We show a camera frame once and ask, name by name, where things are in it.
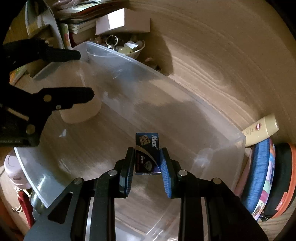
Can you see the blue pencil pouch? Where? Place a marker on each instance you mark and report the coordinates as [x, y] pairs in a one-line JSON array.
[[260, 178]]

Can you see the fruit pattern booklet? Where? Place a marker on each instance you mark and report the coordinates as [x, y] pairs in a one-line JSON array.
[[66, 36]]

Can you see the translucent plastic cup container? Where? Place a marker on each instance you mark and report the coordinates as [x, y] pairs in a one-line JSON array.
[[72, 74]]

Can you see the pink round case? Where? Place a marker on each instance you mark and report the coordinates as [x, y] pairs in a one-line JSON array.
[[14, 171]]

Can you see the blue Max staples box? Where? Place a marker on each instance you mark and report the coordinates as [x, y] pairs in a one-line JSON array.
[[147, 154]]

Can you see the glass bowl with trinkets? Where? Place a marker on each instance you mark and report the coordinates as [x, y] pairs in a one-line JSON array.
[[129, 45]]

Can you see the clear plastic storage bin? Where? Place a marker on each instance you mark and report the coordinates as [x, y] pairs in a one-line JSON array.
[[134, 99]]

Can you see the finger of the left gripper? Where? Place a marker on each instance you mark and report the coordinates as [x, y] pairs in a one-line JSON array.
[[19, 53], [58, 98]]

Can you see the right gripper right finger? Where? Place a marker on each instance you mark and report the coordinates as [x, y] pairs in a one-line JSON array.
[[227, 218]]

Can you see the white folder board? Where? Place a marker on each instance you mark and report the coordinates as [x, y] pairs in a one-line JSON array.
[[37, 15]]

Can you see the black orange round case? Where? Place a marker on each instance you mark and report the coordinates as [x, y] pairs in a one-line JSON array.
[[282, 191]]

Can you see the cream lotion tube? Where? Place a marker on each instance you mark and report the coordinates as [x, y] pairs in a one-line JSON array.
[[261, 130]]

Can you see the small pink white box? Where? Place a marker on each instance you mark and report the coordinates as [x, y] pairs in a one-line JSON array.
[[123, 21]]

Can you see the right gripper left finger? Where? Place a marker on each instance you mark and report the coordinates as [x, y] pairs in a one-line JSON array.
[[88, 207]]

